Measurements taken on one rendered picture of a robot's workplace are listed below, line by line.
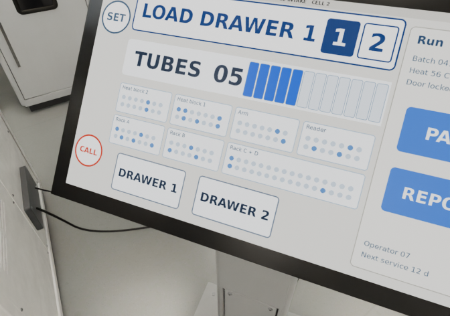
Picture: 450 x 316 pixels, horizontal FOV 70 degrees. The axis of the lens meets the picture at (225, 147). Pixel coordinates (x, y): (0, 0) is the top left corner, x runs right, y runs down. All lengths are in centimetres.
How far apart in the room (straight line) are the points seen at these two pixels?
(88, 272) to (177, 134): 123
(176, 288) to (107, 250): 37
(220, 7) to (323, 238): 27
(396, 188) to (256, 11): 23
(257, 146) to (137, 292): 117
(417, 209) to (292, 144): 13
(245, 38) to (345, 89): 12
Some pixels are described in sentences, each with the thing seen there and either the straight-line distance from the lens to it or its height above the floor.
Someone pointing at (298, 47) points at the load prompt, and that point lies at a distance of 36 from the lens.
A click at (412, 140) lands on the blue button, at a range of 36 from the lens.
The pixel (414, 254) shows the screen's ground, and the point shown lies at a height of 101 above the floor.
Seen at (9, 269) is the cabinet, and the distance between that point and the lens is 107.
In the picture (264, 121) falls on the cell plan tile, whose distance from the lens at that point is 35.
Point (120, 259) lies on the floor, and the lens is 155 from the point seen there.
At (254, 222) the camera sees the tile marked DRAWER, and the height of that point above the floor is 100.
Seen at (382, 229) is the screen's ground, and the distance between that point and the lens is 36.
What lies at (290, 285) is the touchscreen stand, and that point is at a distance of 65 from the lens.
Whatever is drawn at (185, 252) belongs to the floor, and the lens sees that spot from 151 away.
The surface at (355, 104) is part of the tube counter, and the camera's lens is 35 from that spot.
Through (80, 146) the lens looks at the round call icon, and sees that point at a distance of 45.
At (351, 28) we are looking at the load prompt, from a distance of 37.
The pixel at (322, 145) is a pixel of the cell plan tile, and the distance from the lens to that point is 35.
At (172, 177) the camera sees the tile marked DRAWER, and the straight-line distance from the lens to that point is 39.
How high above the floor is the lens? 129
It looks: 42 degrees down
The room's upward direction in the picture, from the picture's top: straight up
